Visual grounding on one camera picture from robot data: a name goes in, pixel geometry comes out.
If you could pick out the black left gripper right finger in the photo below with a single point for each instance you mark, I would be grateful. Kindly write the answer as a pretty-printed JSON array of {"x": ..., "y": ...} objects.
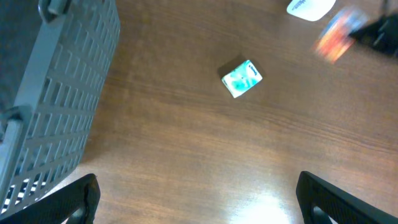
[{"x": 323, "y": 202}]

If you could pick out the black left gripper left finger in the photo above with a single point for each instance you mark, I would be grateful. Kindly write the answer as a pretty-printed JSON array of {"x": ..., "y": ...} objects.
[{"x": 75, "y": 203}]

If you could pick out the grey plastic mesh basket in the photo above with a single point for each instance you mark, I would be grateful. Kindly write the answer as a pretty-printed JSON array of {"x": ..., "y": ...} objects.
[{"x": 55, "y": 57}]

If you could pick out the teal tissue pack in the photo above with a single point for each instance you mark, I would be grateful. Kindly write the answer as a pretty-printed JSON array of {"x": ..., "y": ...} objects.
[{"x": 242, "y": 78}]

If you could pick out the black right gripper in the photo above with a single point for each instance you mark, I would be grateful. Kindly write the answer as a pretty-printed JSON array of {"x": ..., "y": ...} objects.
[{"x": 380, "y": 35}]

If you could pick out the white barcode scanner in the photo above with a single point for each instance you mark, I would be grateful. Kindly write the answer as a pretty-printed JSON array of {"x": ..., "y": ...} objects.
[{"x": 310, "y": 10}]

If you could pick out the orange tissue pack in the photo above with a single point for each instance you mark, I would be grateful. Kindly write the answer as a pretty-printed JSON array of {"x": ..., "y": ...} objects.
[{"x": 334, "y": 40}]

